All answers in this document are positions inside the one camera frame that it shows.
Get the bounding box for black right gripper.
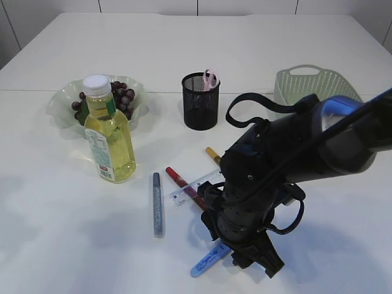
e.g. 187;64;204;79
197;181;284;278

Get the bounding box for pink safety scissors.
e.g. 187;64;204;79
202;69;219;91

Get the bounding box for gold glitter glue pen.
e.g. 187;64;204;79
205;147;221;166

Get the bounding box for clear plastic ruler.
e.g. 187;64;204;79
166;170;224;205

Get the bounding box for red glitter glue pen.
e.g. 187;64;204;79
165;167;207;211

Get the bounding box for green woven plastic basket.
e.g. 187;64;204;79
274;64;362;106

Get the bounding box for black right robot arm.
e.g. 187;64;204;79
197;91;391;277

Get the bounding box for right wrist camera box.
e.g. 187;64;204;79
281;183;305;206

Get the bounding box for black mesh pen holder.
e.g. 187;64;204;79
181;72;221;130

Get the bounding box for pale green wavy plate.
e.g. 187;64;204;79
47;75;149;139

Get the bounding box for blue glitter glue pen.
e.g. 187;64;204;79
153;172;164;238

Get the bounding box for yellow liquid plastic bottle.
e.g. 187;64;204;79
82;74;136;183

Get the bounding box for purple grape bunch with leaves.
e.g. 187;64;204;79
71;80;136;126

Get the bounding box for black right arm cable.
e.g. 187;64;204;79
211;88;392;236

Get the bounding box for blue safety scissors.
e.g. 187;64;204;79
190;242;231;278

